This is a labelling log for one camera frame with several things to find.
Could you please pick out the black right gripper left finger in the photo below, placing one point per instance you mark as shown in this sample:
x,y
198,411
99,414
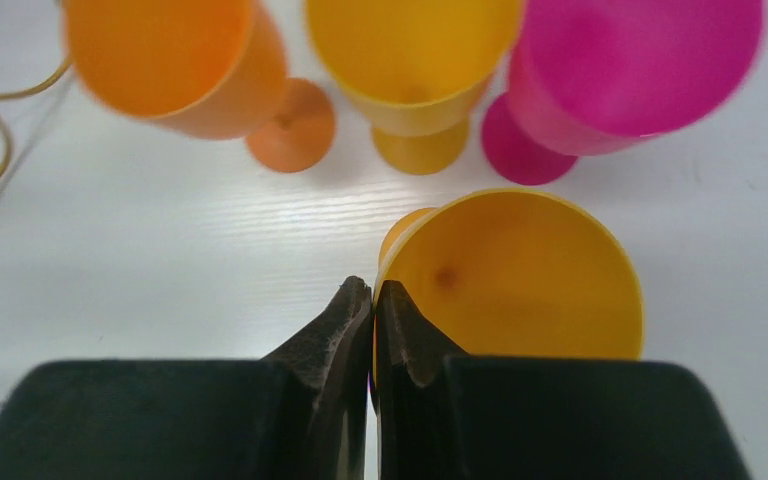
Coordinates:
x,y
297,413

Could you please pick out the orange wine glass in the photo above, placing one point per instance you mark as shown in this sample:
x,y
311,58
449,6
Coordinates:
x,y
213,70

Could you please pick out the gold wire glass rack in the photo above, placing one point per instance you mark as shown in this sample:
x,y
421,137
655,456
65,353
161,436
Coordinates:
x,y
6,136

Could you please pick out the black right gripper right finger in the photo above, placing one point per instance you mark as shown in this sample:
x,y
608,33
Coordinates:
x,y
445,414

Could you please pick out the yellow wine glass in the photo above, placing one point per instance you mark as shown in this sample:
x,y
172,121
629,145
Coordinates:
x,y
518,272
415,70

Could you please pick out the pink wine glass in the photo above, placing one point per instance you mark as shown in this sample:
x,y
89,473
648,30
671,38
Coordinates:
x,y
593,77

